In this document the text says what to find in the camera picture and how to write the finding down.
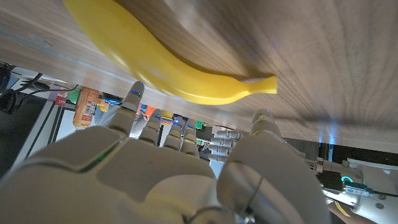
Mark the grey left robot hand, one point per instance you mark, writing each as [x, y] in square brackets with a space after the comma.
[225, 141]

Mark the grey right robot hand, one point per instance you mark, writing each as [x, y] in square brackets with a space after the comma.
[140, 174]

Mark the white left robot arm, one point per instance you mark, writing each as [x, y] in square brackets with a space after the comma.
[373, 177]

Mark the yellow toy banana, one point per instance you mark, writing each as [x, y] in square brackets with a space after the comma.
[149, 59]

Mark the orange cube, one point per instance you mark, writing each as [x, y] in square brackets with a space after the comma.
[150, 110]

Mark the blue buzzer button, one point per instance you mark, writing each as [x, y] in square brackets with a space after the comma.
[112, 100]

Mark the orange juice bottle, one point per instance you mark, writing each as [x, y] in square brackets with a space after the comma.
[84, 109]

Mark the red drink can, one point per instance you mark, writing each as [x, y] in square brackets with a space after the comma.
[61, 99]

